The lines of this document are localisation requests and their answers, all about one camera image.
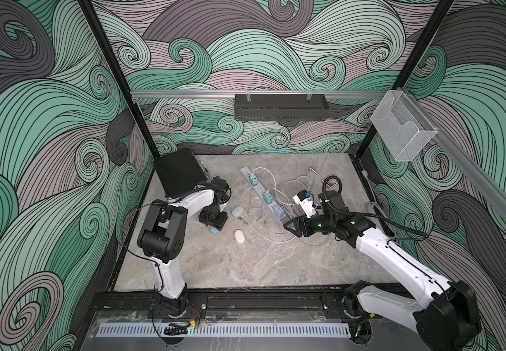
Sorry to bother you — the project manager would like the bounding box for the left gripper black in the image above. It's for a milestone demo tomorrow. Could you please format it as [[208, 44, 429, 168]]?
[[199, 207, 229, 230]]

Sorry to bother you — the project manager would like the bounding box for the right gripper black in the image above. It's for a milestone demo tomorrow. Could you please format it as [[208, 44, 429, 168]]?
[[283, 211, 335, 237]]

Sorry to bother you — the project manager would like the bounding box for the green earbud case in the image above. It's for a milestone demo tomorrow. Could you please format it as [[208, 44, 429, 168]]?
[[232, 206, 245, 219]]

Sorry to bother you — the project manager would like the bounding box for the light blue usb charger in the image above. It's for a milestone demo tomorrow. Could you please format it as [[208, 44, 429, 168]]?
[[273, 206, 286, 219]]

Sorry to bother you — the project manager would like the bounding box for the white earbud case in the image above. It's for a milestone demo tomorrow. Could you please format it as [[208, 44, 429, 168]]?
[[234, 230, 246, 244]]

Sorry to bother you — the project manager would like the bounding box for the beige cable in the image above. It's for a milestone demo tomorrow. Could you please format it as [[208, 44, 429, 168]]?
[[252, 166, 403, 247]]

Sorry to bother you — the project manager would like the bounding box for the small teal usb charger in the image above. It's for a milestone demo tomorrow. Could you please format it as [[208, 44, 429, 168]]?
[[248, 174, 259, 186]]

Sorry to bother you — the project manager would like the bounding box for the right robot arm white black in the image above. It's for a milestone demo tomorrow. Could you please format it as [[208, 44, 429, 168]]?
[[284, 175, 483, 350]]

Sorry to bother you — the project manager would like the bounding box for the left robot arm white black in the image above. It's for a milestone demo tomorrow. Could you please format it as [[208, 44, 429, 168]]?
[[137, 176, 232, 314]]

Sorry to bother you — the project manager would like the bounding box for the white power strip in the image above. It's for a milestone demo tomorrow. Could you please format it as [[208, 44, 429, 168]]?
[[240, 167, 290, 225]]

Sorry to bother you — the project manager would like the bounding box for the small colourful card box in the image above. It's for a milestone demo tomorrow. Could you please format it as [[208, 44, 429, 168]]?
[[327, 181, 339, 190]]

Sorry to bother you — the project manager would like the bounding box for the black metal box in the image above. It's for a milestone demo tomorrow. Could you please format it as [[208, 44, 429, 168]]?
[[153, 148, 207, 198]]

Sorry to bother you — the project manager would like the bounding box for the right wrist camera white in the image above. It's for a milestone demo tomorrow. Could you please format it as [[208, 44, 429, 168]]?
[[292, 190, 317, 219]]

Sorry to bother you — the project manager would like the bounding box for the black wall shelf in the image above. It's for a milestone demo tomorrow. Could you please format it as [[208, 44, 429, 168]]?
[[234, 93, 330, 123]]

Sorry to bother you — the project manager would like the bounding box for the white slotted cable duct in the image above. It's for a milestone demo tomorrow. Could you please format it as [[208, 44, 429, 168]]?
[[95, 322, 351, 339]]

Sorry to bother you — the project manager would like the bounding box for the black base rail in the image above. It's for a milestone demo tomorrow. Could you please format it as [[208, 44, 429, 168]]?
[[90, 281, 368, 320]]

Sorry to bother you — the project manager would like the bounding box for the clear mesh wall bin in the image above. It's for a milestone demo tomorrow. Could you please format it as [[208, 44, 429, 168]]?
[[371, 89, 437, 162]]

